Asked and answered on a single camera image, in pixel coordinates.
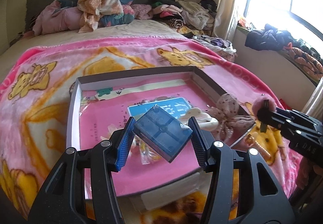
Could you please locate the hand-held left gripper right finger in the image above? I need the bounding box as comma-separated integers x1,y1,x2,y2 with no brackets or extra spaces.
188,116,296,224

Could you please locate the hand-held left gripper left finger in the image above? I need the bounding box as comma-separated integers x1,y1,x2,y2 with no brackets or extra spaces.
28,116,135,224

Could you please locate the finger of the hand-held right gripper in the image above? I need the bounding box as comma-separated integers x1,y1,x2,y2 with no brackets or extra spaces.
257,111,293,138
262,98,296,123

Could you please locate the pink plush hair clip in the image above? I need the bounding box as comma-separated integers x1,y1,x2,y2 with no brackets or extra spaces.
253,95,277,116

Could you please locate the white claw hair clip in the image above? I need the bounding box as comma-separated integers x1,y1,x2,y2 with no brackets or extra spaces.
185,109,219,131

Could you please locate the clear bag with yellow item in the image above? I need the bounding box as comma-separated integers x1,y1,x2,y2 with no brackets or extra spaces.
136,142,162,165

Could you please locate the blue plastic box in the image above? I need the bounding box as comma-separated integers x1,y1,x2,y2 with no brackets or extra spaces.
133,104,193,163

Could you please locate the floral bow hair tie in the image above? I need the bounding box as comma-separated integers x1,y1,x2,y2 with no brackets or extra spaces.
207,94,255,142

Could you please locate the dark cardboard box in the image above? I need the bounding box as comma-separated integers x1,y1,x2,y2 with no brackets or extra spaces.
67,65,256,200

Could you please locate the beige beaded hair clip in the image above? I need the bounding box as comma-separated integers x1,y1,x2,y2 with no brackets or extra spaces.
243,130,272,159

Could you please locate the orange patterned garment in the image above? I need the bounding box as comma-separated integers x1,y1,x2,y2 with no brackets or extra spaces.
285,46,323,80

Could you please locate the dark navy jacket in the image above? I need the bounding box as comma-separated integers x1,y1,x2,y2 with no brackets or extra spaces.
245,23,298,51

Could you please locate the floral laundry basket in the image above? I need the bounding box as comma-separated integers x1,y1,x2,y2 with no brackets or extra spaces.
193,34,238,63

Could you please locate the orange cloth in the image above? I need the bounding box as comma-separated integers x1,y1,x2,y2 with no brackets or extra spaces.
237,18,253,30

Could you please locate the pink printed blanket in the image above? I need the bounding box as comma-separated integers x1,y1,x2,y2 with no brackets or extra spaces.
0,37,303,224

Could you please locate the yellow printed blanket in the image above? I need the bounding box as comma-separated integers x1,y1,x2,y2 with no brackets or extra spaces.
180,24,202,36

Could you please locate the beige quilted bed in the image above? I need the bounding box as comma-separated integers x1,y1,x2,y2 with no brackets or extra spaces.
0,20,182,58

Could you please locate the pile of mixed clothes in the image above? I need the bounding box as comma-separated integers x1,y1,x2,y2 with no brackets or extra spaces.
150,0,219,37

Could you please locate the pink fleece garment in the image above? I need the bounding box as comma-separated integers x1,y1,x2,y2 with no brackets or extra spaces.
130,4,154,20

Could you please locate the pink padded jacket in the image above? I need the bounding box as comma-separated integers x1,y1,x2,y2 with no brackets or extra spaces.
33,2,84,36

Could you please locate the beige floral cloth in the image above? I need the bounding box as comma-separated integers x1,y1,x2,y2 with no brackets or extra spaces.
77,0,124,34

